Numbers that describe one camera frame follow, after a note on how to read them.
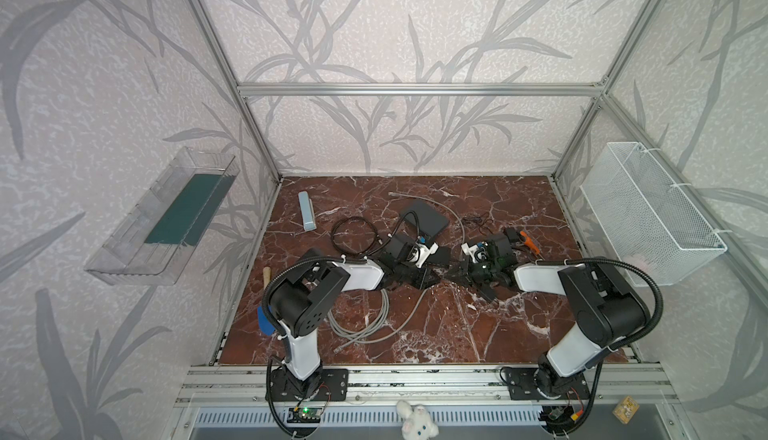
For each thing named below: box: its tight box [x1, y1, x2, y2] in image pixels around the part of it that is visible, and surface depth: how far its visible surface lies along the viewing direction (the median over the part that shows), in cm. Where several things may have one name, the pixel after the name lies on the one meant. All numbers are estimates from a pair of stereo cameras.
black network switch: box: [425, 246, 470, 285], surface depth 95 cm
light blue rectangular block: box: [298, 190, 317, 232], surface depth 106 cm
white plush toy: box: [396, 399, 439, 440], surface depth 67 cm
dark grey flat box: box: [400, 199, 450, 238], surface depth 113 cm
